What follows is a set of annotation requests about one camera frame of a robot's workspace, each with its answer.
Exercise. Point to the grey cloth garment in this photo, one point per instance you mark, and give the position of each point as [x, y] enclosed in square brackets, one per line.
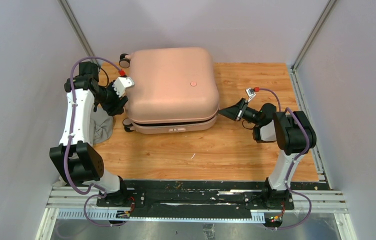
[103, 129]

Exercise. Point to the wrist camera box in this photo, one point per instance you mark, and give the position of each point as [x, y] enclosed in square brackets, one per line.
[251, 93]
[121, 84]

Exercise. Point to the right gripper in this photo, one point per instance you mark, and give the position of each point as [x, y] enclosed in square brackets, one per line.
[233, 112]

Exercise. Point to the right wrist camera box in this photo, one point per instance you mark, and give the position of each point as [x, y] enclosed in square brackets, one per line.
[251, 93]

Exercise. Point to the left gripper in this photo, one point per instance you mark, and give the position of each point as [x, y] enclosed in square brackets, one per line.
[114, 107]

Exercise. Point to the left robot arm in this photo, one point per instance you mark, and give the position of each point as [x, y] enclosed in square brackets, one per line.
[83, 93]

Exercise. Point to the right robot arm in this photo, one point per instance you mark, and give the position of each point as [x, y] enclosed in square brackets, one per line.
[292, 132]

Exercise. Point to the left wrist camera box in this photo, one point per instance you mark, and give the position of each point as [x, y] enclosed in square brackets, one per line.
[121, 84]

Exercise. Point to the pink suitcase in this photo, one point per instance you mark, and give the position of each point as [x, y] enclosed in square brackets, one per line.
[174, 91]

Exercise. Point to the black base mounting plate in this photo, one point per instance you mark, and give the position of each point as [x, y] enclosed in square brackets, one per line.
[192, 199]

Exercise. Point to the aluminium frame rails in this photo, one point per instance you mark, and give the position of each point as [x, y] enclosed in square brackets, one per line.
[65, 204]

